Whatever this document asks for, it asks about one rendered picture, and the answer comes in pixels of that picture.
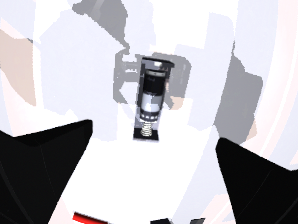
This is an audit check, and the small grey square plate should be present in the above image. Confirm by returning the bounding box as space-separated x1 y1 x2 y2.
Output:
190 218 205 224

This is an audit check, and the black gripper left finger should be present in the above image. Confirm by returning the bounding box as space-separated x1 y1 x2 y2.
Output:
0 119 93 224

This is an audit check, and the black and silver battery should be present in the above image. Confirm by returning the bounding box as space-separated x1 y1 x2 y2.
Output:
140 69 166 123

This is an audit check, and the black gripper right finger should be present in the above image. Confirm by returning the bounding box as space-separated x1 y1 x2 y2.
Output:
216 137 298 224

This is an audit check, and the red cylinder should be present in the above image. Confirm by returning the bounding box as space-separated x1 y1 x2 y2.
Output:
72 212 108 224

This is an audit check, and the black rectangular bar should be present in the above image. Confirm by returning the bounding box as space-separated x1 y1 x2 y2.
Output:
150 218 170 224

